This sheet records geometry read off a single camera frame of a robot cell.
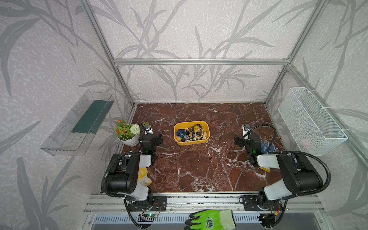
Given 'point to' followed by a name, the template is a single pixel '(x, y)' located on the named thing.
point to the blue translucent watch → (182, 133)
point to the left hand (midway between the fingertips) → (151, 133)
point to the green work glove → (211, 220)
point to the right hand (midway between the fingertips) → (243, 132)
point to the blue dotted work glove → (266, 147)
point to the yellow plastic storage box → (191, 132)
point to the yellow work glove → (143, 177)
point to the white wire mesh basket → (314, 132)
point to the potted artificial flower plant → (128, 133)
